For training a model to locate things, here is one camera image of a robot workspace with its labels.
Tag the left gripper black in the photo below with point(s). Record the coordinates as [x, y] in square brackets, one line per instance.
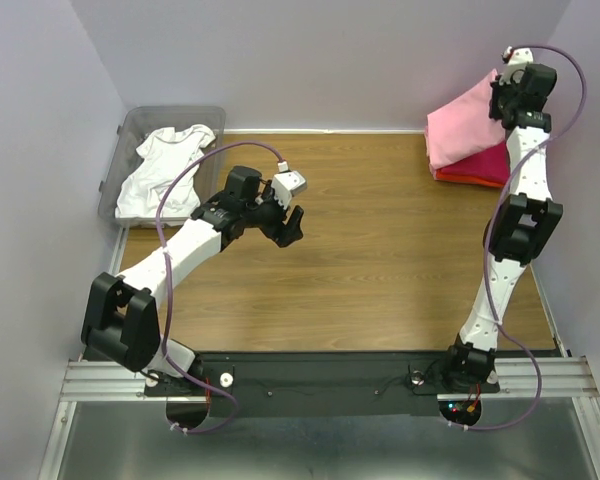
[280, 233]

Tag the aluminium frame rail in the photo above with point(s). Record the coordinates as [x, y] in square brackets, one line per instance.
[85, 382]

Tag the orange folded t-shirt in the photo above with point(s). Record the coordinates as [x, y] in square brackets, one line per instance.
[469, 178]

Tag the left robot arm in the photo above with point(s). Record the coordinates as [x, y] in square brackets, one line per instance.
[121, 319]

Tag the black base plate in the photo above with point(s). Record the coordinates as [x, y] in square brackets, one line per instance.
[321, 384]

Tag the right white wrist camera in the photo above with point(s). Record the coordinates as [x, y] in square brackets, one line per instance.
[515, 61]

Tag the magenta folded t-shirt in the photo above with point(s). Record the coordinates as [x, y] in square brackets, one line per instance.
[492, 161]

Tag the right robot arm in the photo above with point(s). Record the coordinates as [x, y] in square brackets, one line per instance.
[521, 226]

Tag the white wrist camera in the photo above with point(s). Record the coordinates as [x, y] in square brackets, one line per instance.
[287, 184]
[515, 61]

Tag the white t-shirt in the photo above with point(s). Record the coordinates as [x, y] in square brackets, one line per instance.
[165, 153]

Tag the light pink t-shirt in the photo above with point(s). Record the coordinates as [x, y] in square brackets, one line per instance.
[462, 127]

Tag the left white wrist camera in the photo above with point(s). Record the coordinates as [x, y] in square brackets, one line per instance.
[287, 184]

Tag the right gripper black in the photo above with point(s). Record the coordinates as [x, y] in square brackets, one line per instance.
[496, 89]

